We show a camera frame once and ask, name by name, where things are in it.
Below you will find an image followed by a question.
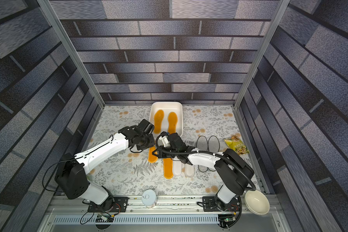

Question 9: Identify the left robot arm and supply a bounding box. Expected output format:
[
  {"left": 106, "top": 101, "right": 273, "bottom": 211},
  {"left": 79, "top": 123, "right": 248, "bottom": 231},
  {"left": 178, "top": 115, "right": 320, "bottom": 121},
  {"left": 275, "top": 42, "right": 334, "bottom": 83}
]
[{"left": 55, "top": 119, "right": 154, "bottom": 210}]

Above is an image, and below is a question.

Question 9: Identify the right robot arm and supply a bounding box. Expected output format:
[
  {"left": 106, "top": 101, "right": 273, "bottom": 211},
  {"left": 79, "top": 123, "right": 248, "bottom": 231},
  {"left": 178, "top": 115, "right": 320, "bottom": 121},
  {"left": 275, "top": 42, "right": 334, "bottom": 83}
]
[{"left": 155, "top": 132, "right": 256, "bottom": 205}]

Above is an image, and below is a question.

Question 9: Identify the white plastic storage box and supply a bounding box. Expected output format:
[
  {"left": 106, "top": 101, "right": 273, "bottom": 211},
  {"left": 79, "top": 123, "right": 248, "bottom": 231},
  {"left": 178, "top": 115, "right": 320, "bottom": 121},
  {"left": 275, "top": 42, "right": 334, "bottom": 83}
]
[{"left": 149, "top": 101, "right": 183, "bottom": 138}]

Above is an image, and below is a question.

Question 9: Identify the left white insole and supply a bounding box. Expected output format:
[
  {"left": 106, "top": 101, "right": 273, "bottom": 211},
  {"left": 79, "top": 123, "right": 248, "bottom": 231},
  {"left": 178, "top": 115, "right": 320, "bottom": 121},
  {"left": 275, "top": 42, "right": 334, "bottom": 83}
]
[{"left": 172, "top": 159, "right": 182, "bottom": 177}]

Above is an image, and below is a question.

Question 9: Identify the white insole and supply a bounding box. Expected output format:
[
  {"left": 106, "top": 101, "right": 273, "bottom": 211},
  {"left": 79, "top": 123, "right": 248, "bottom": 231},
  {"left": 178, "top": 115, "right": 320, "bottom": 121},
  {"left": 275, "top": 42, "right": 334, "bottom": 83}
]
[
  {"left": 184, "top": 164, "right": 195, "bottom": 178},
  {"left": 172, "top": 159, "right": 182, "bottom": 177}
]

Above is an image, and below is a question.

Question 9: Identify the right white insole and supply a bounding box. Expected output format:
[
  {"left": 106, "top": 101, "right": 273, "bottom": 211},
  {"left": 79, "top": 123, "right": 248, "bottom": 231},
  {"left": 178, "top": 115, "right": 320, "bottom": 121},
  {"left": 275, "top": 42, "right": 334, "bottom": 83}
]
[{"left": 184, "top": 164, "right": 195, "bottom": 178}]

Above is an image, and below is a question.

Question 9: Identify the left grey insole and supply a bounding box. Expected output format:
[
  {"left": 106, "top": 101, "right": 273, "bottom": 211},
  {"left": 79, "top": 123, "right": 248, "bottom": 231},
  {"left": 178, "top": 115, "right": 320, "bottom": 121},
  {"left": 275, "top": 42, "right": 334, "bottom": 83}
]
[{"left": 196, "top": 135, "right": 208, "bottom": 173}]

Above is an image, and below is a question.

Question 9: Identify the grey insole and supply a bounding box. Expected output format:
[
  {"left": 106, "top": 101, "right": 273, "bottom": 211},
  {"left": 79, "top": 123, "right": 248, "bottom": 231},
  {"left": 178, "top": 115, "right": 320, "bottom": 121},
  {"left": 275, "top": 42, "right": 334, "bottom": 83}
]
[
  {"left": 196, "top": 135, "right": 208, "bottom": 173},
  {"left": 207, "top": 135, "right": 220, "bottom": 172}
]

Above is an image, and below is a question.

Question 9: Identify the right grey insole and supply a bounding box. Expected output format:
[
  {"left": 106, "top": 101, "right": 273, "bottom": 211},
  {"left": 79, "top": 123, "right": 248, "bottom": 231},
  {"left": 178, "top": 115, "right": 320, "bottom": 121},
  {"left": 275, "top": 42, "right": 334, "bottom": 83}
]
[{"left": 207, "top": 135, "right": 220, "bottom": 172}]

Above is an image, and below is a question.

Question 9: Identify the floral patterned table mat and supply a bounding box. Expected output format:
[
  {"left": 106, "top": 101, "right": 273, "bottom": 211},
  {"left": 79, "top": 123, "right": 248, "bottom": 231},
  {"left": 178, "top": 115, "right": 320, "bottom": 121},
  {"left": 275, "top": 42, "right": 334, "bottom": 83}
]
[{"left": 88, "top": 105, "right": 240, "bottom": 195}]

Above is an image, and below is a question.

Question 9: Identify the yellow snack bag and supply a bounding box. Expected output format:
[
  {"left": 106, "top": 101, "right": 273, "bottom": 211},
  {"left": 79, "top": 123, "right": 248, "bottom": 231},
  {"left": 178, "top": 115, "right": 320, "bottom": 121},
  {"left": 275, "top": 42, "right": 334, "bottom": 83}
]
[{"left": 224, "top": 133, "right": 249, "bottom": 156}]

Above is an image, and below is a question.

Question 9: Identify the cream ceramic bowl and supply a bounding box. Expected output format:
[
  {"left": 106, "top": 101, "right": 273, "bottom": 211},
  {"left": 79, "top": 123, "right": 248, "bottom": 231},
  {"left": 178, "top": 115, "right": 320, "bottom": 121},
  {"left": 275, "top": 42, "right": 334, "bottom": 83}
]
[{"left": 244, "top": 190, "right": 270, "bottom": 216}]

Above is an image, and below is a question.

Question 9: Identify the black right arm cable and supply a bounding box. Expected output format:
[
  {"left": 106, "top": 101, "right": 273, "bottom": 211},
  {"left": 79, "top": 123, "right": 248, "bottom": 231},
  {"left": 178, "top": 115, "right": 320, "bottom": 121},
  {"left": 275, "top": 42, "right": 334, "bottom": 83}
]
[{"left": 155, "top": 131, "right": 257, "bottom": 192}]

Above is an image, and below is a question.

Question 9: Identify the aluminium front rail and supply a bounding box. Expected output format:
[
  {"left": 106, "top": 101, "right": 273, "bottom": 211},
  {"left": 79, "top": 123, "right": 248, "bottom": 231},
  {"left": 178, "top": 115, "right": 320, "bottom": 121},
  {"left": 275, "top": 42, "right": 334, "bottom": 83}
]
[{"left": 47, "top": 195, "right": 279, "bottom": 215}]

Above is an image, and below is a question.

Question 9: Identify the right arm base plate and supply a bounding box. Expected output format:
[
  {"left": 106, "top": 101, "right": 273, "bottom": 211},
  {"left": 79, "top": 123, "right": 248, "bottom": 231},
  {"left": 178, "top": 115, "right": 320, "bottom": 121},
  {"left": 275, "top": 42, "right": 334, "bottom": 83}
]
[{"left": 197, "top": 196, "right": 242, "bottom": 213}]

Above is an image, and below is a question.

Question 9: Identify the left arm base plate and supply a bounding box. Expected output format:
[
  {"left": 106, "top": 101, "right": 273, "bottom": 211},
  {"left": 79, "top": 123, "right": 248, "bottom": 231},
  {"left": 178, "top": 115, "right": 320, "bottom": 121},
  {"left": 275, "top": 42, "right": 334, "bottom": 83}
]
[{"left": 88, "top": 197, "right": 129, "bottom": 214}]

